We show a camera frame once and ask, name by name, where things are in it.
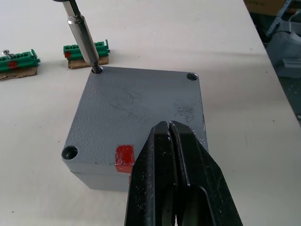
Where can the silver screw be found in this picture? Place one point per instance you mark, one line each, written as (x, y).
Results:
(5, 53)

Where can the grey metal box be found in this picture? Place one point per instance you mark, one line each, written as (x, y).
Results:
(105, 180)

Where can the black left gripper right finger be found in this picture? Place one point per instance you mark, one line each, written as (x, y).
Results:
(207, 183)

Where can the electric screwdriver with silver bit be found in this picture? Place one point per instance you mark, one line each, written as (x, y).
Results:
(82, 38)

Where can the brown cardboard piece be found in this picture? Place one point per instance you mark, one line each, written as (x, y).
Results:
(18, 73)
(78, 63)

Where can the grey metal box lid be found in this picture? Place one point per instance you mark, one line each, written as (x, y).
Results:
(131, 110)

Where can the green screw holder block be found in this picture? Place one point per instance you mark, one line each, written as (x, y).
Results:
(18, 61)
(97, 48)

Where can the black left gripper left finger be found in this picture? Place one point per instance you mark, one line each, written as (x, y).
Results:
(150, 179)

